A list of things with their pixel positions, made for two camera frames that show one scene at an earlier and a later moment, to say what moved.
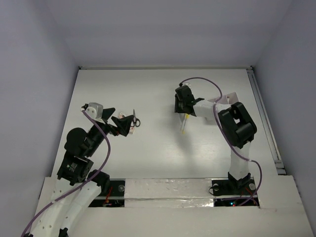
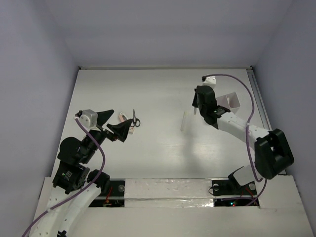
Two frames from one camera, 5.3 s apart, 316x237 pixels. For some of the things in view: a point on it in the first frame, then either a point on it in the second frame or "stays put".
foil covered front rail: (167, 193) stays put
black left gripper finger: (106, 113) stays put
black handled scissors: (135, 121) stays put
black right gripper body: (179, 105) → (196, 101)
